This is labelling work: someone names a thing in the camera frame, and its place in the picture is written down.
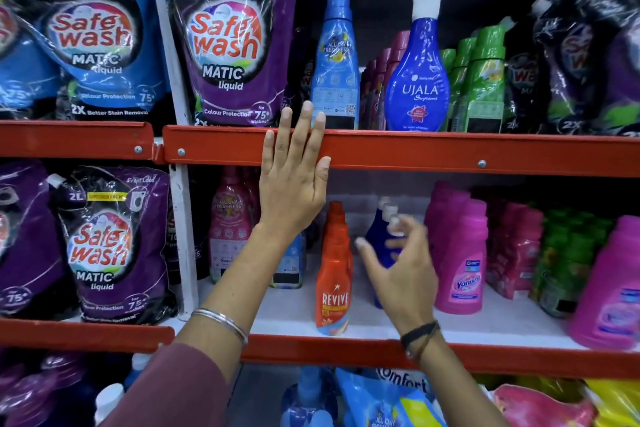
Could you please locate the blue handled softener bottle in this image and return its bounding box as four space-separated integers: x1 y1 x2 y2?
279 366 337 427

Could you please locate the silver bangle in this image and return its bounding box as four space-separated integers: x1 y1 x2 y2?
191 308 249 346

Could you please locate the long orange shelf rail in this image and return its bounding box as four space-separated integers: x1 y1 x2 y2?
240 334 640 380
162 125 640 178

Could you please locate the person's left hand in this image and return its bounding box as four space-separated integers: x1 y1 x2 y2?
258 100 332 242

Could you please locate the person's right hand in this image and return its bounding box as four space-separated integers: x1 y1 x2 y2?
354 214 442 338

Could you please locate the yellow softener refill pouch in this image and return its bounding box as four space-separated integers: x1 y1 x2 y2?
584 379 640 427

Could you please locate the large purple detergent pouch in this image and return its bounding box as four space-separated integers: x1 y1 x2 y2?
46 165 179 326
0 160 78 321

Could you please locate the green softener bottle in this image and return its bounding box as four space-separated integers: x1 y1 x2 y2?
449 37 477 132
464 17 516 133

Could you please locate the dark purple pouch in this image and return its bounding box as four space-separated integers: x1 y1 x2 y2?
164 191 212 286

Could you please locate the dark detergent pouch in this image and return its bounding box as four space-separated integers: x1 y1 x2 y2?
281 26 319 125

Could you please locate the person's left forearm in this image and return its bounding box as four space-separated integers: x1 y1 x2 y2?
172 224 302 385

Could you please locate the row of small green bottles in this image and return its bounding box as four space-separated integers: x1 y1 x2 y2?
529 208 615 319

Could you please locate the maroon sleeve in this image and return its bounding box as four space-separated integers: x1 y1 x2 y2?
99 342 234 427

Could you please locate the black wristband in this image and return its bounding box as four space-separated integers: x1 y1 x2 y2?
400 321 442 361

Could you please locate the small blue bottle white cap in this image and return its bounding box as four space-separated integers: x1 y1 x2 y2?
372 204 407 310
364 196 392 255

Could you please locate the maroon softener bottle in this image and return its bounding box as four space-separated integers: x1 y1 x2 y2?
369 47 392 130
379 30 411 130
359 59 377 130

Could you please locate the blue softener refill pouch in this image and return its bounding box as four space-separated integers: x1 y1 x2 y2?
334 367 449 427

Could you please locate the large pink stain remover bottle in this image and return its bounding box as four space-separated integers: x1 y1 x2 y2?
567 215 640 352

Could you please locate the black purple detergent pouch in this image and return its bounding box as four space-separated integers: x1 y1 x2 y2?
531 0 615 135

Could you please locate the person's right forearm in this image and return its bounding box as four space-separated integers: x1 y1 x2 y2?
402 326 510 427

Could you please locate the shiny purple refill pouch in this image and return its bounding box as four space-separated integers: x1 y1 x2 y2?
0 352 97 427

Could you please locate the pink softener bottle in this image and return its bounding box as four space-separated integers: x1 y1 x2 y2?
208 166 256 284

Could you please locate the pink softener refill pouch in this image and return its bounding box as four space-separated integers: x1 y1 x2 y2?
491 384 599 427

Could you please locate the light blue softener bottle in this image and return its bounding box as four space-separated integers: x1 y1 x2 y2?
310 0 361 130

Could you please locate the dark blue bottle white cap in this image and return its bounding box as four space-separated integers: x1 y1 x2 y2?
93 353 152 426

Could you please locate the row of wrapped pink bottles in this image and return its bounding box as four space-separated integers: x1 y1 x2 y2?
486 200 545 301

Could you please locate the small light blue bottle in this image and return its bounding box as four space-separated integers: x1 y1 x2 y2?
270 232 307 290

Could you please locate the orange bottle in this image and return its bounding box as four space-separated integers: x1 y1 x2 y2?
325 201 352 242
314 221 355 337

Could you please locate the short orange shelf rail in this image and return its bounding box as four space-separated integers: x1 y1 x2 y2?
0 120 156 162
0 318 176 354

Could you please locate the large blue detergent pouch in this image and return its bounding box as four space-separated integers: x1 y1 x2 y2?
15 0 170 123

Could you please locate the white shelf upright post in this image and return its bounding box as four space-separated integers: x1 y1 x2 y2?
145 0 200 318

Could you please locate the purple detergent pouch white spout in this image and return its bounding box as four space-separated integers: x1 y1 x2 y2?
165 0 304 128

